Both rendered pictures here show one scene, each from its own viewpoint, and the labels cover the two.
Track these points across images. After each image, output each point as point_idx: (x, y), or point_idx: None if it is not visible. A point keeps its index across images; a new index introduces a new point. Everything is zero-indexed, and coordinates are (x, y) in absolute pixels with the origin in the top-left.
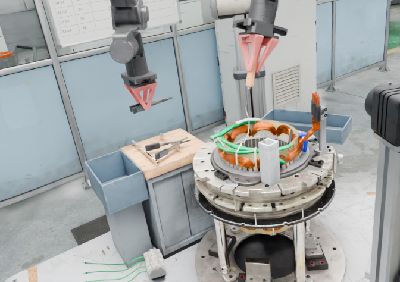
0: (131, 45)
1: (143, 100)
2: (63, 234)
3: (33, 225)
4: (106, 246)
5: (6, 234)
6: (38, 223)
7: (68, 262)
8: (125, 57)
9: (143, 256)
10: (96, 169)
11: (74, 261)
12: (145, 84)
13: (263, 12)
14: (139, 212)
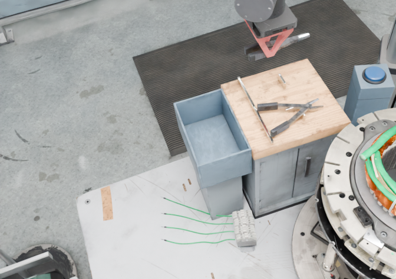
0: (271, 2)
1: (267, 48)
2: (124, 62)
3: (89, 40)
4: (188, 179)
5: (60, 47)
6: (95, 39)
7: (144, 191)
8: (258, 15)
9: (231, 211)
10: (186, 110)
11: (151, 192)
12: (276, 32)
13: None
14: (236, 178)
